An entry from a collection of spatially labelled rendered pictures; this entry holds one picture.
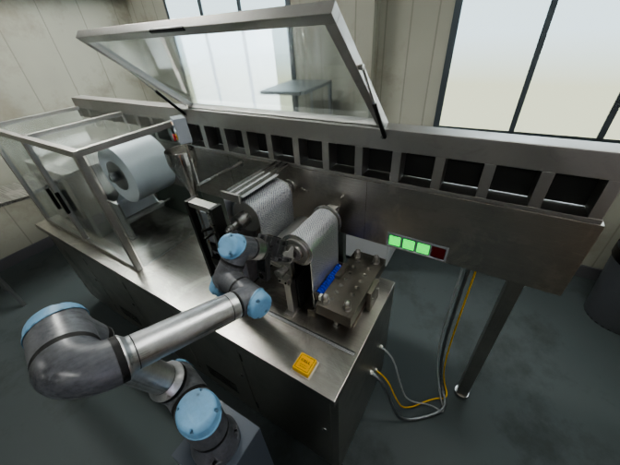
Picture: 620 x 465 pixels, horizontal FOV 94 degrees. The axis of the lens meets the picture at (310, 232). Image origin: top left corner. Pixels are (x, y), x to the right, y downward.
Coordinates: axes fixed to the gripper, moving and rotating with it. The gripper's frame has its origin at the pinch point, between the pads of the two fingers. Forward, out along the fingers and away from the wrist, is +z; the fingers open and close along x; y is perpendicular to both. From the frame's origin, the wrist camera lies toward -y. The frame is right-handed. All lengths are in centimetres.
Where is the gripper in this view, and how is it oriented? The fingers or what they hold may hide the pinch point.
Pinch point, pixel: (287, 257)
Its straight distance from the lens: 114.6
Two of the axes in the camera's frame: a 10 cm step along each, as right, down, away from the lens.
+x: -8.5, -2.6, 4.6
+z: 4.4, 1.2, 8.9
